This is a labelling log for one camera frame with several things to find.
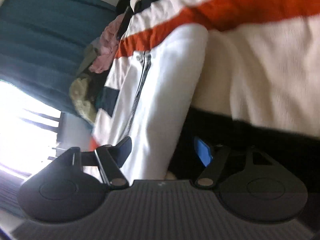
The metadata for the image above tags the white zip-up hoodie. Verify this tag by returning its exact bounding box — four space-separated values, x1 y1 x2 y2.
93 24 208 183

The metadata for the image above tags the pile of clothes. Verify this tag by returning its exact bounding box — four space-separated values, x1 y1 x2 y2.
69 14 125 125

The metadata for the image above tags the dark framed window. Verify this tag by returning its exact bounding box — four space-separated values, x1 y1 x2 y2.
1 81 61 174

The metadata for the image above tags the striped bed blanket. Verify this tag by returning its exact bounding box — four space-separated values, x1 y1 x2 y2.
114 0 319 136

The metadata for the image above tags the teal right curtain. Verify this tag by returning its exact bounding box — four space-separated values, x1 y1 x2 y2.
1 0 116 113

